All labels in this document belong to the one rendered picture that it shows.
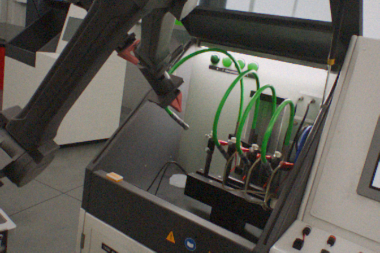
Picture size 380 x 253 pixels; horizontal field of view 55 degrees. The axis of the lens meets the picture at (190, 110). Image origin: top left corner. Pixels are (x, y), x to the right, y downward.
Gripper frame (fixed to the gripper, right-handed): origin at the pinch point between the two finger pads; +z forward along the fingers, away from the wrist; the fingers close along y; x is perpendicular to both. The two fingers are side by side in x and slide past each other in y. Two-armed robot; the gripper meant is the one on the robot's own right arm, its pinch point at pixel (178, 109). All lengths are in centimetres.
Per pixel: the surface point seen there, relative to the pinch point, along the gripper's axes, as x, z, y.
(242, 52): 19, 20, 44
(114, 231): 15, 29, -38
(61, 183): 203, 131, -50
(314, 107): -12, 38, 41
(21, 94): 357, 109, -12
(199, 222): -14.0, 23.0, -19.7
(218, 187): -3.6, 33.7, -5.2
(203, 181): 2.1, 32.6, -6.4
